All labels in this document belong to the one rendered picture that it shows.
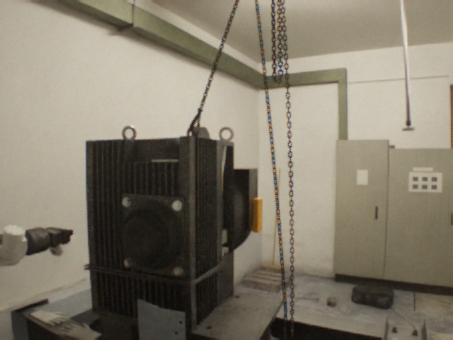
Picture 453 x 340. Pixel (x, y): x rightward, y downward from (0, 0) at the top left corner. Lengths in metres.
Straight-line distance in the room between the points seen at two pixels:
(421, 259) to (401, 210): 0.59
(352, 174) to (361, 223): 0.58
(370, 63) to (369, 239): 2.12
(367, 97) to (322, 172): 1.09
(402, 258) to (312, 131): 1.89
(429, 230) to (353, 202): 0.90
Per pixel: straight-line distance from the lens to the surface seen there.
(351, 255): 4.16
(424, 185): 3.98
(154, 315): 1.13
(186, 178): 1.13
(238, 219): 1.56
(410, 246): 4.08
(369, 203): 4.01
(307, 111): 4.41
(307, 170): 4.36
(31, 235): 1.22
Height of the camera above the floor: 1.53
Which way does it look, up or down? 2 degrees down
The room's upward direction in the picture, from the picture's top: straight up
